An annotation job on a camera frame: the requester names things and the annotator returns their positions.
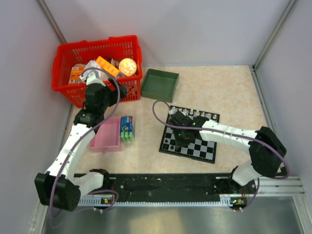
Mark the black white chess board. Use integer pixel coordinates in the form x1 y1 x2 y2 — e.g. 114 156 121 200
159 105 220 164

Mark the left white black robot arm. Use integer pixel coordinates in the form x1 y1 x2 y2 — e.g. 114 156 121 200
35 67 127 211

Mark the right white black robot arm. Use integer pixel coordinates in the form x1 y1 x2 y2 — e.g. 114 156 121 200
168 110 287 193

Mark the orange punched cardboard box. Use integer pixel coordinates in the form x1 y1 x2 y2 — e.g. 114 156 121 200
96 56 120 77

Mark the orange round ball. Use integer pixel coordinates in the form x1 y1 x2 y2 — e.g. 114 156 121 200
118 58 137 77

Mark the white plastic bag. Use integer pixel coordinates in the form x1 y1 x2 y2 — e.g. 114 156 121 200
80 60 104 83

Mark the red plastic shopping basket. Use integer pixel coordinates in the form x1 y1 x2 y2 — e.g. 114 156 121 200
52 35 143 108

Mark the blue green packaged item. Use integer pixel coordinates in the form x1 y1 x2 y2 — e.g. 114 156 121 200
120 116 135 142

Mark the small orange carton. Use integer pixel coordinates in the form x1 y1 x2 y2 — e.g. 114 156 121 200
68 64 85 85

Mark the pink open drawer box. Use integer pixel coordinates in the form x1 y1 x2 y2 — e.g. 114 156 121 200
89 117 122 153

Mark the dark green open box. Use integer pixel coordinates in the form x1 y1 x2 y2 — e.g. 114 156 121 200
141 68 179 103

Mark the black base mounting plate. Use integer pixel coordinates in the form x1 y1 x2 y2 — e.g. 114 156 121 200
96 173 255 203

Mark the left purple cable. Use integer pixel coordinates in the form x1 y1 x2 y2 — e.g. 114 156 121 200
49 68 120 219

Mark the purple cable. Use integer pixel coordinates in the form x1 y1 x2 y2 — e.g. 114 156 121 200
152 100 291 212
49 68 120 219

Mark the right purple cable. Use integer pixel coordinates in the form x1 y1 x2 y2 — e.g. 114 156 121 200
152 100 291 212

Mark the white slotted cable duct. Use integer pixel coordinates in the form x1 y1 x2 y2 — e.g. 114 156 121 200
78 195 247 208

